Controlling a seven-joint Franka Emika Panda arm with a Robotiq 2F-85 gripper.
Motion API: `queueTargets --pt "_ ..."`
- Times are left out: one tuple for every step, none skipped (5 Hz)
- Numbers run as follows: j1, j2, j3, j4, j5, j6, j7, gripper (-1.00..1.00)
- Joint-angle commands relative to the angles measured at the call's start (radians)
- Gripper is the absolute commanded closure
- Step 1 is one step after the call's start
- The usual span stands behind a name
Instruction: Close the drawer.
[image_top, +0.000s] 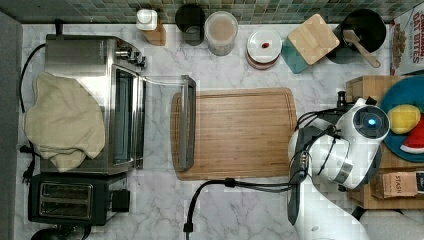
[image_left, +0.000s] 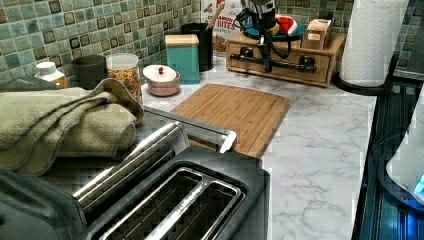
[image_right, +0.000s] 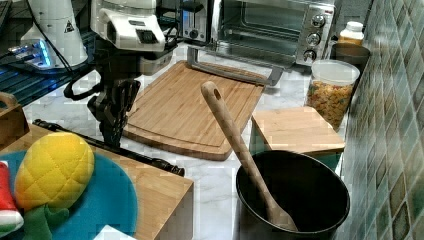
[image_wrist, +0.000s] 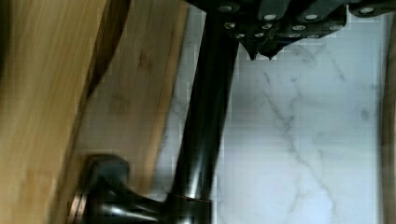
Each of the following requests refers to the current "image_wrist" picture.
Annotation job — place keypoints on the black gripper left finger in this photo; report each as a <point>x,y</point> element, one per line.
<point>254,24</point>

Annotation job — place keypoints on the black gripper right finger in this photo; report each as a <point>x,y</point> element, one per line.
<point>292,20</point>

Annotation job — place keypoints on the wooden drawer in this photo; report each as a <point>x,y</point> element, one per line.
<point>85,91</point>

